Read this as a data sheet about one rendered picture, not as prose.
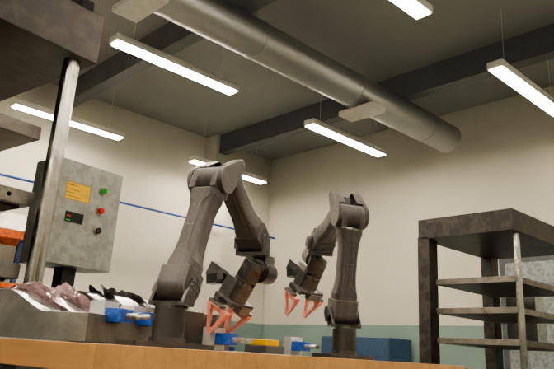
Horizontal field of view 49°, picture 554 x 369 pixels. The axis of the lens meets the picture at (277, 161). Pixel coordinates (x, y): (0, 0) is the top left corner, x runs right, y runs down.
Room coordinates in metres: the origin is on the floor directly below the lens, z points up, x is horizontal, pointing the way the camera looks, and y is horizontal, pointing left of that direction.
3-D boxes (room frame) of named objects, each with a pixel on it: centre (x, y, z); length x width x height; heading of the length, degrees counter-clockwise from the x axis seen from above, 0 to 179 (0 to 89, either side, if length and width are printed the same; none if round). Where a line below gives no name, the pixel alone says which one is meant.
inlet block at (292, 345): (1.96, -0.11, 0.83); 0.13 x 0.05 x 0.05; 40
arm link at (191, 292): (1.24, 0.19, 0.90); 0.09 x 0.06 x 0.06; 65
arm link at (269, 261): (1.58, 0.03, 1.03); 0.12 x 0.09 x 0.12; 155
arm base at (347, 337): (1.68, -0.21, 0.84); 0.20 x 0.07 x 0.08; 138
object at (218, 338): (1.57, 0.09, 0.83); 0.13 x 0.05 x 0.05; 61
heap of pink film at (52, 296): (1.43, 0.52, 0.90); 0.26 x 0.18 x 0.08; 69
